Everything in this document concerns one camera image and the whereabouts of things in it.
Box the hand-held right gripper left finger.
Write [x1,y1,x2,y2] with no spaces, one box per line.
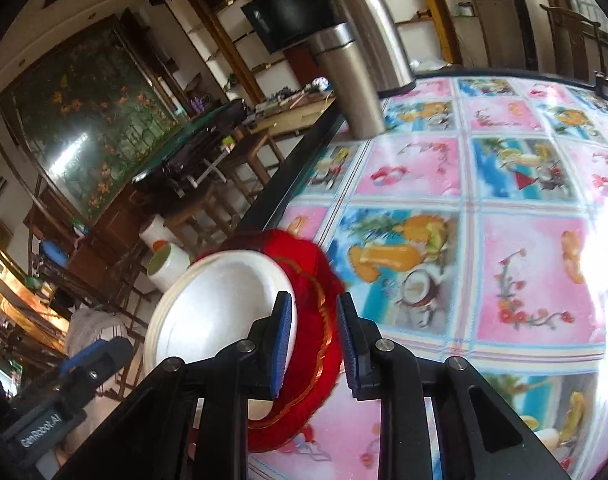
[51,291,292,480]

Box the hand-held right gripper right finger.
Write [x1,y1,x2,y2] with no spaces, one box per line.
[336,293,570,480]

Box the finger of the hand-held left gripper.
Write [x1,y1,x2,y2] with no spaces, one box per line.
[59,337,135,396]

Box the small white bowl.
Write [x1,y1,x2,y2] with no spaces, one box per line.
[143,250,299,421]

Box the grey striped cloth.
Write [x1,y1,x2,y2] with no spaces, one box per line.
[64,307,132,456]

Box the blue plastic object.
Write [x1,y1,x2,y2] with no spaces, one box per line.
[39,241,67,266]

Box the white tub green inside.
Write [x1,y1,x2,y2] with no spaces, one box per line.
[144,242,192,293]

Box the wooden stool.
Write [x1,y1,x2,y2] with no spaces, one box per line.
[164,187,245,256]

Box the green mahjong table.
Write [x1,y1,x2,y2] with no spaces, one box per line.
[132,100,247,196]

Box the large flower painting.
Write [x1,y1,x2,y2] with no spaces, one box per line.
[0,14,180,226]

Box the low wooden table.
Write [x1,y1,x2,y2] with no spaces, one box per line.
[249,92,335,136]

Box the steel thermos bottle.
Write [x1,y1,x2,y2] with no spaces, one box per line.
[308,22,386,140]

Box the white plastic bag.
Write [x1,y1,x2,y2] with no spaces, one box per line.
[411,57,452,73]

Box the large steel airpot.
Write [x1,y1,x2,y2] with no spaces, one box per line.
[324,0,417,100]

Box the black flat television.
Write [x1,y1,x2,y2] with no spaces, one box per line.
[240,0,345,55]

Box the white standing air conditioner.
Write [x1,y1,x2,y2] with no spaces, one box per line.
[479,0,545,73]

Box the dark wooden chair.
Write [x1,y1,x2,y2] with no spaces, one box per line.
[539,4,608,86]

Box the wooden wall shelf unit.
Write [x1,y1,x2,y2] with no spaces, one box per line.
[166,0,465,106]

